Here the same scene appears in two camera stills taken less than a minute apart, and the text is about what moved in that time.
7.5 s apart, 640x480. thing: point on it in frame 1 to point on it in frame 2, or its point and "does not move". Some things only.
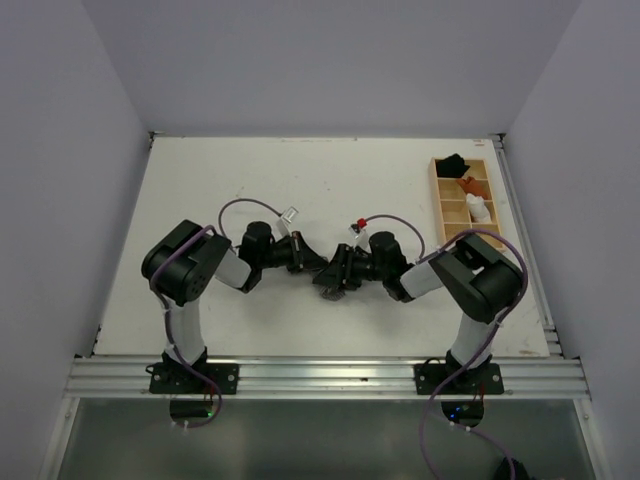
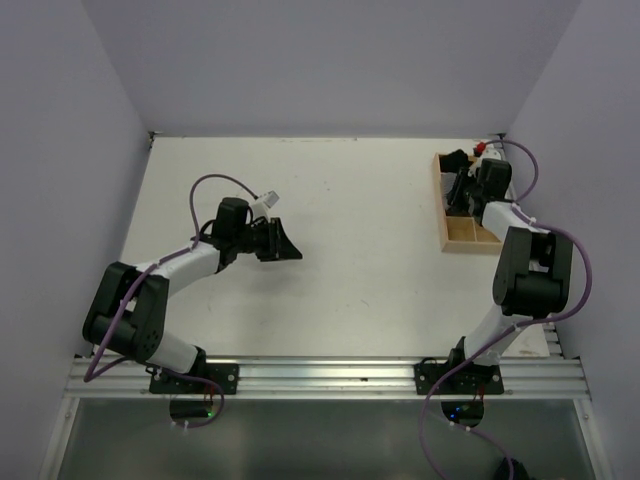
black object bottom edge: x=504 y=470 does not move
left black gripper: x=302 y=257 to x=278 y=246
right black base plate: x=478 y=379 does not move
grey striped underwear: x=335 y=293 to x=448 y=183
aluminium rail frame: x=328 y=377 does not move
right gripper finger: x=334 y=274 to x=457 y=202
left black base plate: x=178 y=378 does not move
